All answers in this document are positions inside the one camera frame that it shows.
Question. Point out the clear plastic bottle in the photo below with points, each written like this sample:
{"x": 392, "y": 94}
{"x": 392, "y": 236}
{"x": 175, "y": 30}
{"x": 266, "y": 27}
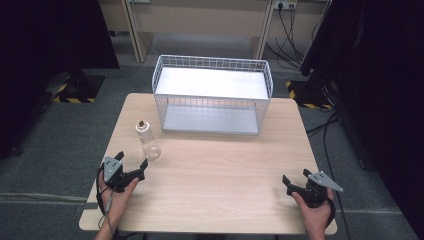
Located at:
{"x": 148, "y": 141}

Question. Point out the person's left hand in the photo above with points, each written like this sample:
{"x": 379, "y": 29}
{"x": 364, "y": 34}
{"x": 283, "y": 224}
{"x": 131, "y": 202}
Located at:
{"x": 118, "y": 200}

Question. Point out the white power socket strip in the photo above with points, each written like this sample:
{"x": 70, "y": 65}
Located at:
{"x": 285, "y": 4}

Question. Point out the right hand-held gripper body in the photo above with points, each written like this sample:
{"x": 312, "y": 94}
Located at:
{"x": 318, "y": 188}

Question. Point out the black stand base striped tape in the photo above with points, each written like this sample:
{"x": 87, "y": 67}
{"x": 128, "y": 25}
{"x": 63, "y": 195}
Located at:
{"x": 310, "y": 95}
{"x": 80, "y": 88}

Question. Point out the black curtain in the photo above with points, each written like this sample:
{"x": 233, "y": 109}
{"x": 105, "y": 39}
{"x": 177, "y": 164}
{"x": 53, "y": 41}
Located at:
{"x": 383, "y": 83}
{"x": 40, "y": 66}

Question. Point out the person's right hand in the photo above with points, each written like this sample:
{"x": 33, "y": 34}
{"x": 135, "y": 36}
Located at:
{"x": 315, "y": 215}

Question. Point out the beige desk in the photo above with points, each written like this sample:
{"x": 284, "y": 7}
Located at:
{"x": 200, "y": 20}

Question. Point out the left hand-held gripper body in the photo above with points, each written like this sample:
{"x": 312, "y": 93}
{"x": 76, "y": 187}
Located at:
{"x": 112, "y": 170}

